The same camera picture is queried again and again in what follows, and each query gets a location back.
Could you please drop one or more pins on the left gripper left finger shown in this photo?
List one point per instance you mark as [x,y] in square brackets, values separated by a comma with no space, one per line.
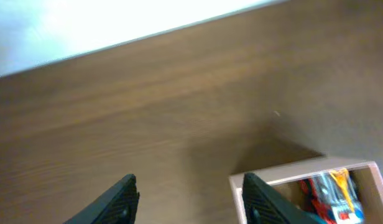
[117,205]

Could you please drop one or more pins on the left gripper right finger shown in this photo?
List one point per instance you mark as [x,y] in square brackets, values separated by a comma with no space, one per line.
[264,205]

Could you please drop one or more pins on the red toy truck yellow ladder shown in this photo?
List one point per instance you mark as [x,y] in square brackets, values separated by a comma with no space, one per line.
[333,197]

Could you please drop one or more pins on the white cardboard box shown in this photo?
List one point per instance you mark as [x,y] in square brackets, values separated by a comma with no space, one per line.
[285,179]

